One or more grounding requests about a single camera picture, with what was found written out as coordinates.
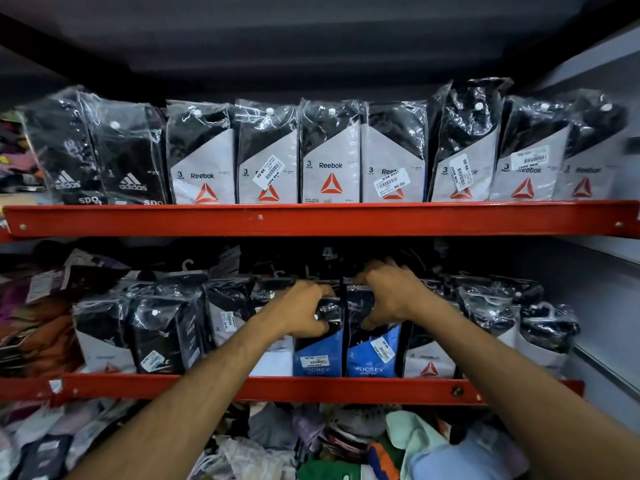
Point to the person's left hand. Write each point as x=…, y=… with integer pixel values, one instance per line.
x=290, y=312

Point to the person's right hand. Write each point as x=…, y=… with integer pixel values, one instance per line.
x=397, y=294

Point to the person's left thumb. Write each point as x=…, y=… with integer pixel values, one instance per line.
x=316, y=328

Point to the person's right thumb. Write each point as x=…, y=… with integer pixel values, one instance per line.
x=371, y=320

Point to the blue label sock packet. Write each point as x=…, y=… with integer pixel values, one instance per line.
x=320, y=357
x=370, y=354

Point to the person's left forearm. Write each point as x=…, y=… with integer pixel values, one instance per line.
x=175, y=414

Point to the person's right forearm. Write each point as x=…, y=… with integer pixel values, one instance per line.
x=525, y=394

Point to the dark hanging packets with hooks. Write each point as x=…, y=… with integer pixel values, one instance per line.
x=280, y=259

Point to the pile of loose colourful garments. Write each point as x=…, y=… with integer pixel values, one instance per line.
x=350, y=437

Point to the all-black bagged sock packet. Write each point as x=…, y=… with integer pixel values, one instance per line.
x=160, y=334

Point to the row of grey triangle packets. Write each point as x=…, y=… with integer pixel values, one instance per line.
x=330, y=159

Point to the cluster of bagged sock packs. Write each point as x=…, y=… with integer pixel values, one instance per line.
x=100, y=344

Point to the black sock pack white logo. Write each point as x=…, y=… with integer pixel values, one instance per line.
x=62, y=149
x=130, y=154

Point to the stack of orange pink clothes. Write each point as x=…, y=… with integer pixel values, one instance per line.
x=40, y=334

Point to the stack of multicolour folded clothes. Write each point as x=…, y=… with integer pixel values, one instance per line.
x=15, y=159

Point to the red metal shelf rail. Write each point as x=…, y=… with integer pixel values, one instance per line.
x=320, y=219
x=300, y=388

